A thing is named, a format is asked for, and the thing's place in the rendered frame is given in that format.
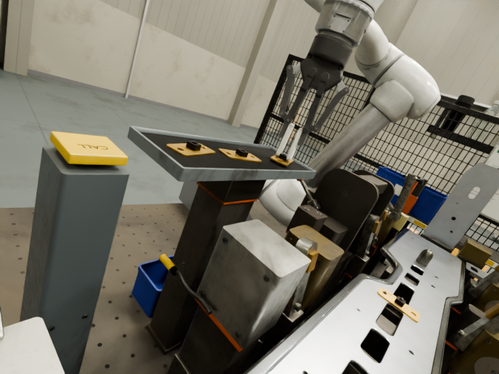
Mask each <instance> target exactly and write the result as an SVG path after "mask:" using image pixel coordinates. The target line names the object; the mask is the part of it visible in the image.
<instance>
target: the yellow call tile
mask: <svg viewBox="0 0 499 374"><path fill-rule="evenodd" d="M50 141H51V142H52V143H53V145H54V146H55V147H56V149H57V150H58V151H59V153H60V154H61V155H62V156H63V157H64V159H65V160H66V161H67V163H69V164H84V165H126V164H127V161H128V157H127V156H126V155H125V154H124V153H123V152H122V151H121V150H120V149H119V148H118V147H117V146H116V145H115V144H113V142H112V141H110V139H109V138H107V137H100V136H92V135H85V134H72V133H64V132H57V131H52V132H51V133H50Z"/></svg>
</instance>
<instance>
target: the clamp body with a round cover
mask: <svg viewBox="0 0 499 374"><path fill-rule="evenodd" d="M301 237H306V238H308V239H310V240H312V241H314V242H316V243H317V244H318V247H317V252H319V255H318V257H317V261H316V265H315V268H314V270H313V271H311V272H310V276H309V279H308V282H307V286H306V289H305V292H304V297H303V299H302V302H301V310H302V311H304V309H306V308H307V307H308V306H309V305H311V304H312V302H314V301H315V300H316V299H317V297H318V296H319V293H320V292H321V290H322V289H323V287H324V285H325V284H326V282H327V280H328V278H329V277H330V275H331V274H332V272H333V270H334V269H335V267H336V265H337V263H338V262H339V260H340V259H341V257H342V256H343V254H344V250H343V249H341V248H340V247H339V246H337V245H336V244H335V243H333V242H331V241H330V240H328V239H327V238H326V237H324V236H323V235H322V234H320V233H318V232H317V231H316V230H315V229H313V228H311V227H310V226H308V225H302V226H297V227H295V228H292V229H290V230H289V232H288V233H287V236H286V237H285V240H286V241H287V242H288V243H290V244H291V245H292V246H294V247H295V246H296V244H297V242H298V241H299V239H300V238H301ZM264 340H265V339H264V334H263V335H262V336H261V337H260V338H259V340H258V342H257V344H256V345H255V348H254V350H253V351H252V353H251V355H250V357H249V359H248V360H247V362H246V364H245V366H244V368H243V369H242V371H241V374H243V373H244V372H245V371H246V370H248V369H249V368H250V365H251V363H252V362H253V360H254V358H255V356H256V355H257V353H258V351H259V349H260V347H261V345H262V344H263V342H264Z"/></svg>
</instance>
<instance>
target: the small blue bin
mask: <svg viewBox="0 0 499 374"><path fill-rule="evenodd" d="M168 272H169V271H168V269H167V268H166V267H165V266H164V265H163V263H162V262H161V261H160V260H159V259H156V260H151V261H149V262H145V263H141V264H139V266H138V273H137V278H136V281H135V283H134V288H133V290H132V295H133V296H134V298H135V299H136V301H137V302H138V304H139V305H140V306H141V308H142V309H143V311H144V313H145V314H146V315H147V317H148V318H152V317H153V314H154V311H155V308H156V305H157V302H158V300H159V297H160V293H161V291H162V288H163V285H164V283H165V280H166V276H167V274H168Z"/></svg>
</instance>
